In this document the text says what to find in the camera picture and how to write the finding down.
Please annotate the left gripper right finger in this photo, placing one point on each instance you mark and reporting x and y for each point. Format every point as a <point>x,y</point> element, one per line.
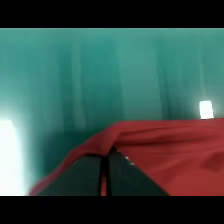
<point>130,180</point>

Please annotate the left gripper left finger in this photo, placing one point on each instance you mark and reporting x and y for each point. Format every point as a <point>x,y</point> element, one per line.
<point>78,178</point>

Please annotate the red T-shirt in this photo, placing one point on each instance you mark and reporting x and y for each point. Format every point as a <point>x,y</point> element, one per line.
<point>173,150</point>

